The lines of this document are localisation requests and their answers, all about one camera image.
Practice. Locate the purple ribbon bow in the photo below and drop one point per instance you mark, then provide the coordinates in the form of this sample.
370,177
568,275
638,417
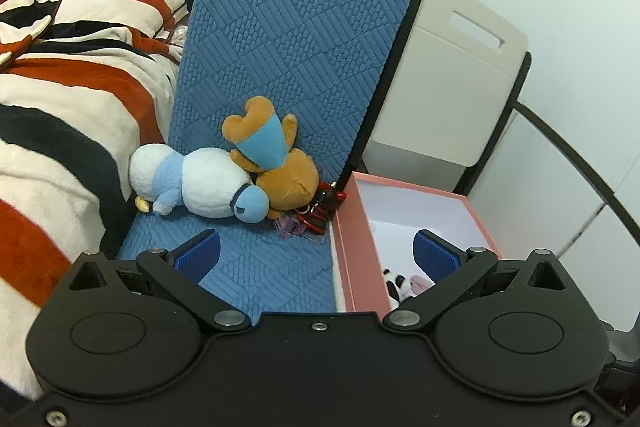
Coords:
289,225

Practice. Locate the brown plush with blue hat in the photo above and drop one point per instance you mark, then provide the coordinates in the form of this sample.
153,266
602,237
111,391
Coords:
287,184

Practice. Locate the red black striped blanket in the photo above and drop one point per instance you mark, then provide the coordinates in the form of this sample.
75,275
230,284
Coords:
60,147

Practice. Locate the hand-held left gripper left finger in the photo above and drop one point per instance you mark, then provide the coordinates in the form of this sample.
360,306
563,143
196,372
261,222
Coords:
197,255

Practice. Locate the small pink toy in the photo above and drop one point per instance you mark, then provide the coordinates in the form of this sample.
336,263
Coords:
419,283

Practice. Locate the small panda toy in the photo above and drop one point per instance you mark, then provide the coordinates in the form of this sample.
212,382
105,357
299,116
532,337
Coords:
397,287

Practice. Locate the pink cardboard box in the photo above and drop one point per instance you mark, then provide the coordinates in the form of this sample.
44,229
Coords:
357,257

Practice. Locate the black curved tube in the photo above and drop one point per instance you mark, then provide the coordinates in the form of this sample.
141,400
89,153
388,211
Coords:
575,155

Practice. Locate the white and blue penguin plush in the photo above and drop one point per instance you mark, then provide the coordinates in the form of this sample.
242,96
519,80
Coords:
210,182

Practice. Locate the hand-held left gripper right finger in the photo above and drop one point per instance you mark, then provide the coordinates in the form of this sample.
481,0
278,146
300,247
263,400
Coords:
432,259

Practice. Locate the blue quilted seat cushion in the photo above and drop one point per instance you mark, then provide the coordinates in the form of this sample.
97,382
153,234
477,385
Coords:
290,32

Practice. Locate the red and black figurine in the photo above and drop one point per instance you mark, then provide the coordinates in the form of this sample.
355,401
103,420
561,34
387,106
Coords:
320,213

